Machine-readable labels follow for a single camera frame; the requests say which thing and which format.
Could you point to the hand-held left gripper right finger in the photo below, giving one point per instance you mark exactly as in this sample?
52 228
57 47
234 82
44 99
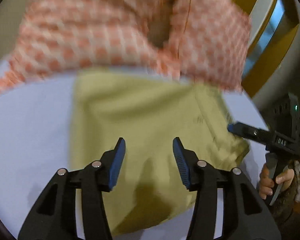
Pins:
181 160

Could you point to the person's right hand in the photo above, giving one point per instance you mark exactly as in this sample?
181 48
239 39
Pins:
268 180

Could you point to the orange checkered cloth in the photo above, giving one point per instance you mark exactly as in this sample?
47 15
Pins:
130 27

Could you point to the yellow-green pants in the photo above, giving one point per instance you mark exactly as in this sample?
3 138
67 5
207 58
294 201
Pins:
150 127

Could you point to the yellow framed furniture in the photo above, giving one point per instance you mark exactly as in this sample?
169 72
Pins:
266 30

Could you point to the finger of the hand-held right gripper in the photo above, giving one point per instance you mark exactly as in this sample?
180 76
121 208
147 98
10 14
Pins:
242 129

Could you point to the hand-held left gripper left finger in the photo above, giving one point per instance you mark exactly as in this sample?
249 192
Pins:
116 162

